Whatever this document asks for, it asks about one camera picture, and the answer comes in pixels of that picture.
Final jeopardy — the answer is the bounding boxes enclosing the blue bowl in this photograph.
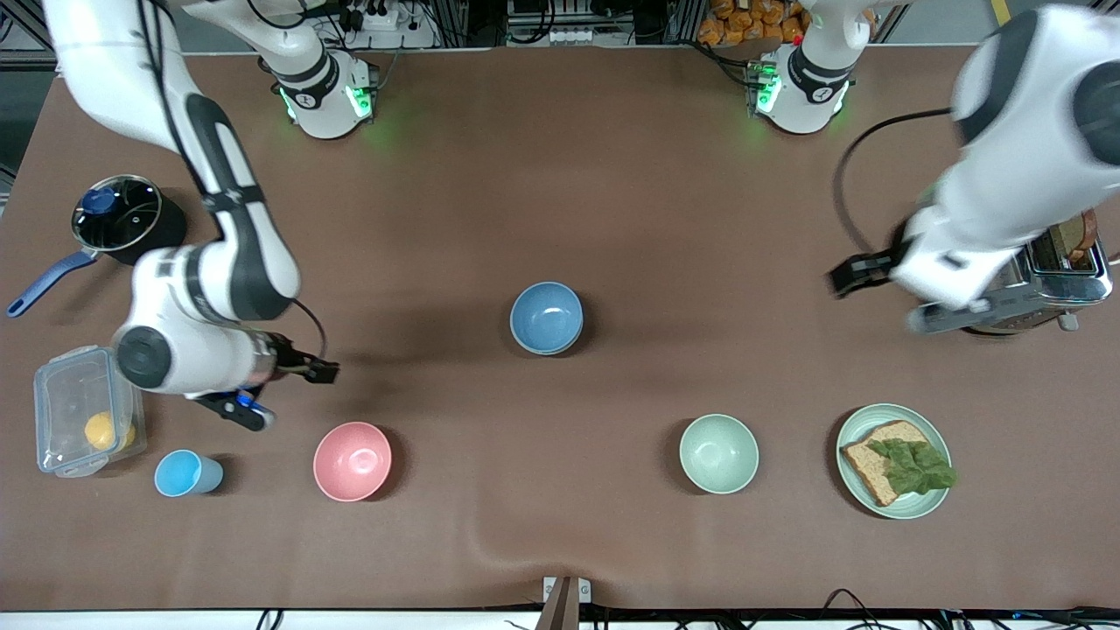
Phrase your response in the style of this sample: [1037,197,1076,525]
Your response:
[510,281,585,353]

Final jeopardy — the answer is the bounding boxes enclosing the pink bowl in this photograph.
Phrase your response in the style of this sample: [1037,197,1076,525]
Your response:
[313,422,393,502]

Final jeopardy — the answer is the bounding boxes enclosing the blue plastic cup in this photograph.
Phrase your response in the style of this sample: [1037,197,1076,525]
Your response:
[154,449,224,498]

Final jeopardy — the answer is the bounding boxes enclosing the beige and chrome toaster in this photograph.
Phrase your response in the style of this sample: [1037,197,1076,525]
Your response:
[958,210,1115,336]

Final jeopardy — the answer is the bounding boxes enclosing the brown bread slice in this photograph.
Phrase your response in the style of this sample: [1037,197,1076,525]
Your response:
[840,420,931,508]

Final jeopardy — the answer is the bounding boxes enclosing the brown toast slice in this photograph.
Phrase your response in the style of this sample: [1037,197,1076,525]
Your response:
[1046,210,1100,264]

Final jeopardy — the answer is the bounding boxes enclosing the yellow lemon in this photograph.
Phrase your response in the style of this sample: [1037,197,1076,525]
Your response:
[84,410,137,453]

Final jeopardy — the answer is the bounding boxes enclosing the green lettuce leaf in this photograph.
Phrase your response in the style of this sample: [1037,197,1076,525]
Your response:
[865,437,959,497]

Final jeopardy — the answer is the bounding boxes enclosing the glass lid with blue knob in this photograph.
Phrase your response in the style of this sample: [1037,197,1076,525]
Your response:
[71,175,165,254]

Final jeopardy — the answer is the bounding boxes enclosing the clear plastic lidded container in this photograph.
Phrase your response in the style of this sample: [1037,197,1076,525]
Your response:
[33,346,147,479]

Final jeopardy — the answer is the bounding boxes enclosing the green plate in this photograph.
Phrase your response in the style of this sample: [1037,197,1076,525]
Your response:
[836,403,953,521]

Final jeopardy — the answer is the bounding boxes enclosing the orange snack bags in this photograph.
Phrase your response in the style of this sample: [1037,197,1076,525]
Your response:
[698,0,808,46]

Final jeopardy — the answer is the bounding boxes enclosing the brown table cloth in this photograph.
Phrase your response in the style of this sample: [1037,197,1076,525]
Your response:
[0,48,1120,612]

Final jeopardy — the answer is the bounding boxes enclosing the white power strip with plugs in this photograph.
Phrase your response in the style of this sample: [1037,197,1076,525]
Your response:
[332,0,440,50]

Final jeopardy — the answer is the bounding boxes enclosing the small white power strip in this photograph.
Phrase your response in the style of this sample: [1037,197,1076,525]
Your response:
[549,26,627,46]

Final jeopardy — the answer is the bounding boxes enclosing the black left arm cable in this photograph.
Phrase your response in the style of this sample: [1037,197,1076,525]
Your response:
[831,108,956,256]

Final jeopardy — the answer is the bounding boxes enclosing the black pot with blue handle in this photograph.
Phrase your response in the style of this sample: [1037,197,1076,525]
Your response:
[6,175,189,319]

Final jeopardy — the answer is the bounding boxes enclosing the aluminium frame profile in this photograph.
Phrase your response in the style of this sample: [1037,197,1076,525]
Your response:
[871,0,911,43]
[0,0,67,78]

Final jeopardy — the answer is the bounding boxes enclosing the black looped floor cable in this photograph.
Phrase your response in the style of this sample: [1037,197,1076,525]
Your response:
[822,588,880,630]

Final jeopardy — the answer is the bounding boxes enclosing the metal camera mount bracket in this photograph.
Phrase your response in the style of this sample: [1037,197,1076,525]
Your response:
[535,575,592,630]

